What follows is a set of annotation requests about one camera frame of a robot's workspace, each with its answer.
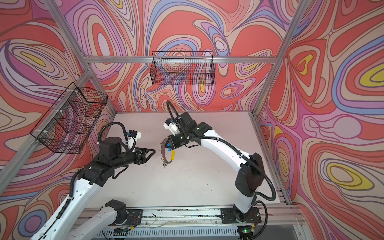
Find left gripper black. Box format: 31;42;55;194
111;146;157;171

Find metal keyring disc yellow handle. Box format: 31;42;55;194
160;139;175;168

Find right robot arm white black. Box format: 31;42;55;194
162;101;277;223

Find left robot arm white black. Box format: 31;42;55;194
32;122;156;240

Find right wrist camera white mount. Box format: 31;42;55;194
163;118;183;136

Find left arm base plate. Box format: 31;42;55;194
114;209;143;226

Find black wire basket back wall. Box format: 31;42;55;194
150;51;216;86

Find black wire basket wall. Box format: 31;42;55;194
150;51;216;86
30;83;108;154

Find black wire basket left wall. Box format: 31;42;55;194
30;83;108;154

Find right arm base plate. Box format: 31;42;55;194
217;206;262;225

